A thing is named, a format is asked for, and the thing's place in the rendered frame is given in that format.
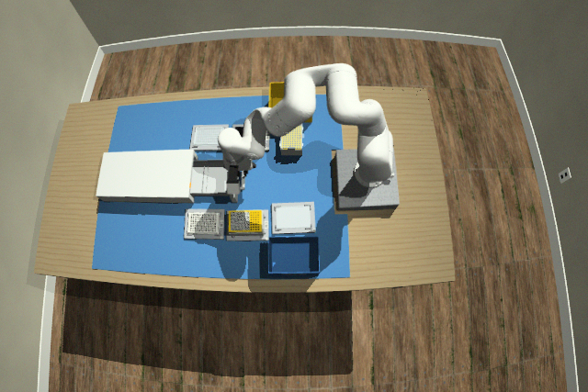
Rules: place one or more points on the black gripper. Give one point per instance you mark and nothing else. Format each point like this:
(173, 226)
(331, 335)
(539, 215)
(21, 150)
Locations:
(245, 166)

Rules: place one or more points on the blue bench mat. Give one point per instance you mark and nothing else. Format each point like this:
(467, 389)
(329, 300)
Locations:
(148, 238)

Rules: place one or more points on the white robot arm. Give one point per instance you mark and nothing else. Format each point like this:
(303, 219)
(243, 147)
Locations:
(374, 144)

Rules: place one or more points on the dark blue open-top bin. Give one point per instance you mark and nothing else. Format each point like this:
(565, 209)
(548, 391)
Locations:
(294, 256)

